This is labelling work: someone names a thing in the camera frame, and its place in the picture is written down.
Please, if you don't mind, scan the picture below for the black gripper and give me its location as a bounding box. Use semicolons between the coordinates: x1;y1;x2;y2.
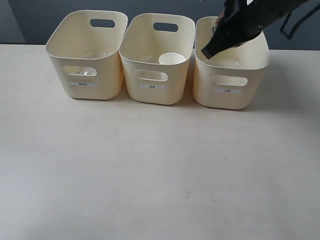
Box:
201;0;307;60

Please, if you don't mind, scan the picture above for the white paper cup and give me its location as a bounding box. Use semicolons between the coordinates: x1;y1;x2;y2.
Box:
158;52;186;65

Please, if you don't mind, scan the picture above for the clear plastic bottle white cap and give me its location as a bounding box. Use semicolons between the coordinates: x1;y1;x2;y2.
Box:
78;67;97;76

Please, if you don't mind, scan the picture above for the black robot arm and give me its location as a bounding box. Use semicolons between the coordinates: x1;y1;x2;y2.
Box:
201;0;320;60

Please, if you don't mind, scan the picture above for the right cream plastic bin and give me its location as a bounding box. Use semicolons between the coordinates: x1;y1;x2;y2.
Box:
193;16;270;110

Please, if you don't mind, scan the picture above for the cream plastic bin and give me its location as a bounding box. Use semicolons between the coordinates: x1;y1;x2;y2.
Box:
45;9;128;100
193;16;270;110
119;13;196;105

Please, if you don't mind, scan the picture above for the middle cream plastic bin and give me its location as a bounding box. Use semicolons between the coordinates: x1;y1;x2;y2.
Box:
119;13;196;105

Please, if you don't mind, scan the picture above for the left cream plastic bin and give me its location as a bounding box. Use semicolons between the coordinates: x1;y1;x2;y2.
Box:
45;9;128;100

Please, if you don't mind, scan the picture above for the black cable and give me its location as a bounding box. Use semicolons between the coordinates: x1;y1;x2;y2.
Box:
279;9;311;40

